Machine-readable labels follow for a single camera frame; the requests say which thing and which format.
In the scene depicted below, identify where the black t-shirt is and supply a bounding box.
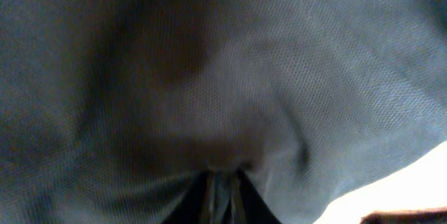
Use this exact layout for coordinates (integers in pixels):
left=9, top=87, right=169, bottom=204
left=1, top=0, right=446, bottom=223

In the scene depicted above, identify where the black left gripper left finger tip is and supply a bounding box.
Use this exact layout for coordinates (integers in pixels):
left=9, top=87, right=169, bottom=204
left=163, top=172, right=212, bottom=224

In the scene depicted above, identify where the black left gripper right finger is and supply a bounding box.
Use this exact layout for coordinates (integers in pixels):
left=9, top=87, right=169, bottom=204
left=226, top=170, right=281, bottom=224

